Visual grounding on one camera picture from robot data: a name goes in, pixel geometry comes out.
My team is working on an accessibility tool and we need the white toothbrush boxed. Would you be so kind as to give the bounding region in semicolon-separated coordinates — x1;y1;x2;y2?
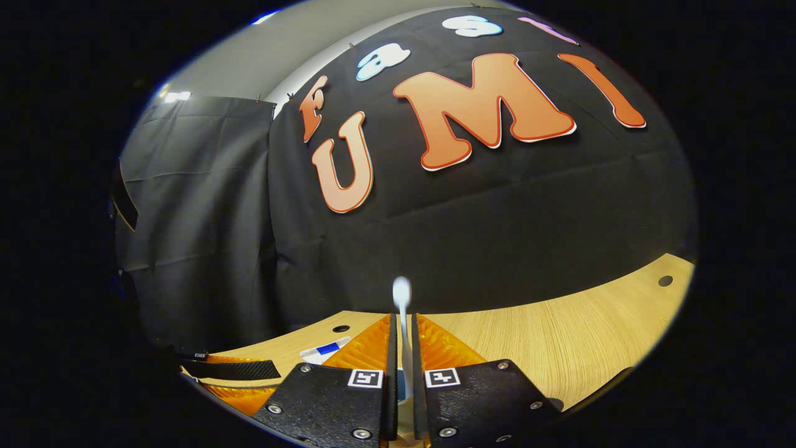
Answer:
392;276;416;402

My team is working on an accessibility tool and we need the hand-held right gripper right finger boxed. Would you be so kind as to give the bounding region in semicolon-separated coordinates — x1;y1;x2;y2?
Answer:
412;313;565;448

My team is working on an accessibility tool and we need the black backdrop cloth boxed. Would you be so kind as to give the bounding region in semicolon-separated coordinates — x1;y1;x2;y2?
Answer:
267;6;697;334

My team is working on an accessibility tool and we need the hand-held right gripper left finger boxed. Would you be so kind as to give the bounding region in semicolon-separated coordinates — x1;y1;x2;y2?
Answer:
251;313;400;446

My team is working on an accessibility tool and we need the dark grey hanging cloth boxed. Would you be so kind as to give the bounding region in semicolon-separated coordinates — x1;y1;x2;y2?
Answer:
115;95;277;352

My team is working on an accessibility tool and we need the white toothpaste tube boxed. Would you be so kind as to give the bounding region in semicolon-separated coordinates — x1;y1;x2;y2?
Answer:
300;336;353;366

